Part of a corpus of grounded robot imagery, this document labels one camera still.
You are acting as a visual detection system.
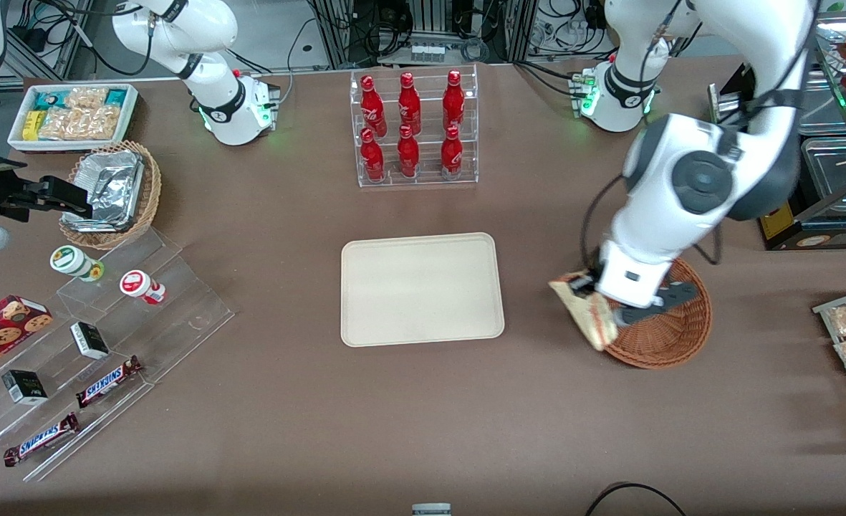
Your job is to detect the triangular sandwich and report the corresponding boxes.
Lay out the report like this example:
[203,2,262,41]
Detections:
[548,270,619,353]

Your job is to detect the aluminium foil tray stack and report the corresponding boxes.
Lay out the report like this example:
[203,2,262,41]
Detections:
[62,149,146,234]

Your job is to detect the round brown wicker basket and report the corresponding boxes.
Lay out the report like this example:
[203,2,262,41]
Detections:
[603,258,713,370]

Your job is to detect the wicker basket holding foil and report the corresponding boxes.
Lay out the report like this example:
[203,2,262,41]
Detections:
[59,140,163,251]

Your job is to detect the beige rectangular serving tray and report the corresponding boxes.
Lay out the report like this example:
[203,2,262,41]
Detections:
[341,232,506,348]

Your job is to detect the white rectangular snack bin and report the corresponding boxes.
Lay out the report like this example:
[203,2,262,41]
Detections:
[7,83,140,154]

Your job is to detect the green lid yogurt cup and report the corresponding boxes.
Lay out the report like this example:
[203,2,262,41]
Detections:
[49,245,105,283]

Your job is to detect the large clear cracker bag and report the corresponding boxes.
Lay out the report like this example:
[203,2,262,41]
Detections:
[39,105,120,143]

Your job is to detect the small clear cracker bag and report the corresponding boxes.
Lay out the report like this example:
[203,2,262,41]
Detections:
[64,86,109,113]

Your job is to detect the red lid yogurt cup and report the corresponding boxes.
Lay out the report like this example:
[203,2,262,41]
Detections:
[120,269,168,307]

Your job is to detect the small black carton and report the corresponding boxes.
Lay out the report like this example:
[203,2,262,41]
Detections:
[69,321,111,360]
[1,369,49,406]

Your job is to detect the red chocolate cookie box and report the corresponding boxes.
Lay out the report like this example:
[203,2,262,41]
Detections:
[0,295,54,381]

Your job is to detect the yellow emergency stop box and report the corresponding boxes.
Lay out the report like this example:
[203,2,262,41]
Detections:
[759,201,797,242]

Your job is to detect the clear acrylic stepped stand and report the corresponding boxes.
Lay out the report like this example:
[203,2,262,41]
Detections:
[0,227,236,483]

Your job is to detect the red cola bottle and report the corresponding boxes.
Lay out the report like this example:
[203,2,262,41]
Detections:
[396,125,421,179]
[359,128,386,182]
[442,70,466,133]
[398,72,423,136]
[360,75,388,138]
[440,125,465,181]

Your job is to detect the Snickers chocolate bar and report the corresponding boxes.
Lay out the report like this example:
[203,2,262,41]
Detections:
[75,355,145,410]
[3,412,80,468]

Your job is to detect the black food display case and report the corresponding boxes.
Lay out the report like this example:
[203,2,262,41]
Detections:
[708,0,846,252]

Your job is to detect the stainless steel pan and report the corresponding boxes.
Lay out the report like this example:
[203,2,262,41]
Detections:
[797,72,846,138]
[799,135,846,216]

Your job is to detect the clear acrylic bottle rack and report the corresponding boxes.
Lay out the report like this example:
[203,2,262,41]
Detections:
[350,64,479,188]

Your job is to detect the aluminium equipment rack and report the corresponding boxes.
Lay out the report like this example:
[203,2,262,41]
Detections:
[307,0,539,70]

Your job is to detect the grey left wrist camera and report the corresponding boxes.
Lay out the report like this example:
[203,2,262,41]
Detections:
[612,280,700,328]

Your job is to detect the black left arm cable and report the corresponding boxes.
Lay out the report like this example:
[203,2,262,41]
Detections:
[580,174,633,272]

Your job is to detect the black cable loop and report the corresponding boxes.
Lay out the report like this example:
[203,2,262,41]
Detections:
[584,482,689,516]

